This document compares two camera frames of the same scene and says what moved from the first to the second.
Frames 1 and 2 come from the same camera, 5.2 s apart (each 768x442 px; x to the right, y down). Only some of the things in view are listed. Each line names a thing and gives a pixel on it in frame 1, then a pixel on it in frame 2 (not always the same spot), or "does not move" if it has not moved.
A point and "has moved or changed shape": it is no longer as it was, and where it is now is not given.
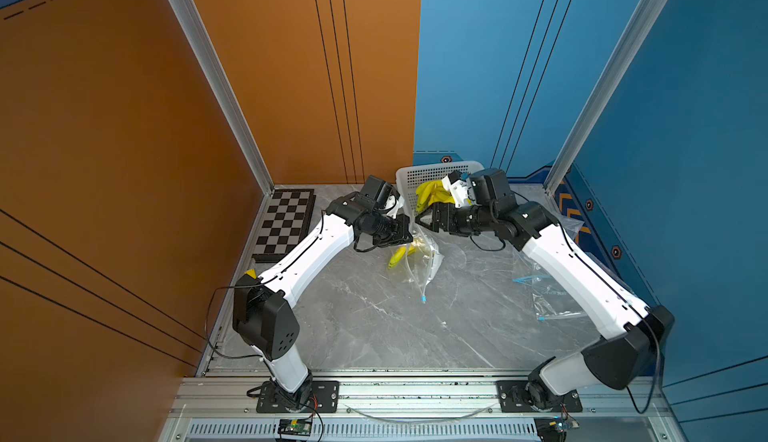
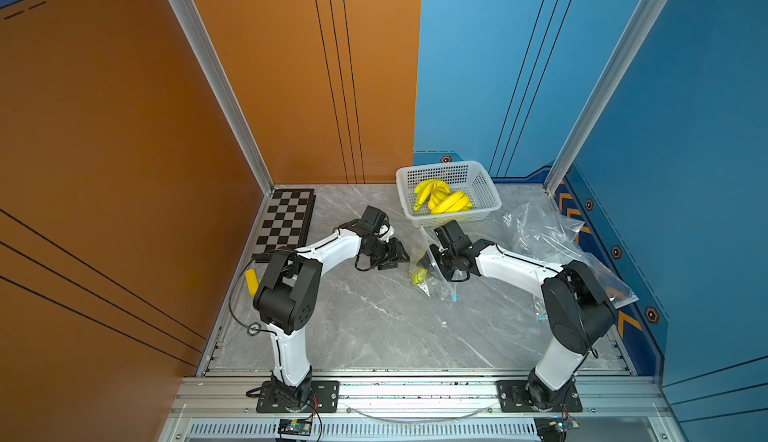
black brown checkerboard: [285, 225] does not move
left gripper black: [401, 235] to [396, 255]
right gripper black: [439, 216] to [433, 248]
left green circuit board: [295, 427] does not move
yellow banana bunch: [402, 251] has moved or changed shape
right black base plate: [512, 399] does not move
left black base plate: [325, 397] does not move
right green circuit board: [564, 425] does not move
